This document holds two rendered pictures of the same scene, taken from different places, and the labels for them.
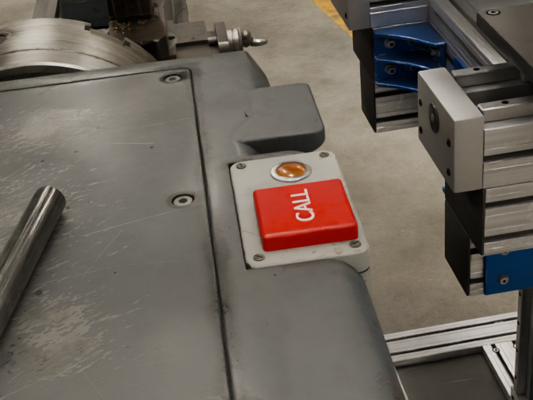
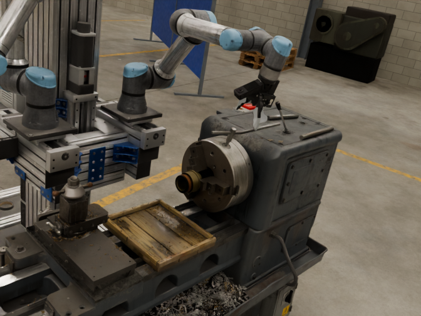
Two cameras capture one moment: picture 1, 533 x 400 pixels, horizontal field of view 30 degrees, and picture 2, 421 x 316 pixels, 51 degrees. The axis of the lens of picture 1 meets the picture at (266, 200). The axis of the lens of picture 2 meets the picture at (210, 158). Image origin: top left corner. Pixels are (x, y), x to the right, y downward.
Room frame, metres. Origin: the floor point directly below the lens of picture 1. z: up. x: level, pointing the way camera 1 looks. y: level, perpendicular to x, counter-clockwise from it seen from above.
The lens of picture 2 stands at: (2.24, 1.41, 1.91)
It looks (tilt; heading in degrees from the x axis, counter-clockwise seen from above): 24 degrees down; 224
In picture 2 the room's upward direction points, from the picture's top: 10 degrees clockwise
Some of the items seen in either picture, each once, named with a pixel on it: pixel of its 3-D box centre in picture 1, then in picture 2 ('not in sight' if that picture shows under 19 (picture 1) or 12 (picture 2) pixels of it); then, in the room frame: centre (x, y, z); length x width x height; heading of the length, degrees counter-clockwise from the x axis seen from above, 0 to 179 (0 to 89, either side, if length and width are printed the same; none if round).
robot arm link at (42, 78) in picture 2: not in sight; (39, 85); (1.50, -0.35, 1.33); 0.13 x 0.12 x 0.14; 117
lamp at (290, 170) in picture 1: (291, 173); not in sight; (0.60, -0.02, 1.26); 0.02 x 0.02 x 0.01
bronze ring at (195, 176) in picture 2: not in sight; (189, 182); (1.12, 0.24, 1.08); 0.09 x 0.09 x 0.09; 4
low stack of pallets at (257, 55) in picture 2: not in sight; (268, 56); (-5.50, -4.85, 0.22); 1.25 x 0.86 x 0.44; 17
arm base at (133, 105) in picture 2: not in sight; (132, 100); (1.01, -0.39, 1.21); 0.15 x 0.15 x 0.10
